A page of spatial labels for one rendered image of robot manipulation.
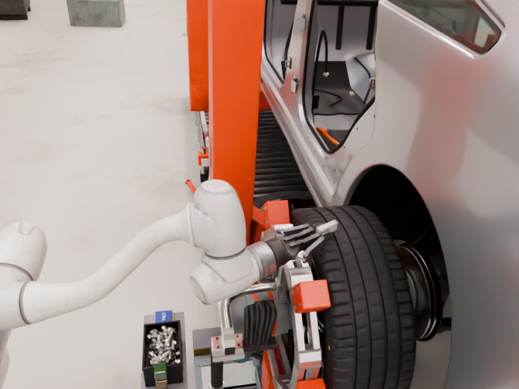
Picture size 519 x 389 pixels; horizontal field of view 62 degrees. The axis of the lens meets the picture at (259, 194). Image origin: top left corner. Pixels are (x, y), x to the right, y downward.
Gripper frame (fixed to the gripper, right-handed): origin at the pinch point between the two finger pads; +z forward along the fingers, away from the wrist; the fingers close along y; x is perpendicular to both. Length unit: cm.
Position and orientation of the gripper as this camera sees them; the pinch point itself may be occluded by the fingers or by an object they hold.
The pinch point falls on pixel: (326, 228)
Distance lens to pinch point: 123.6
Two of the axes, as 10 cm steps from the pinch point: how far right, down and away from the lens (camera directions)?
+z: 8.1, -3.0, 4.9
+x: 0.6, -8.0, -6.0
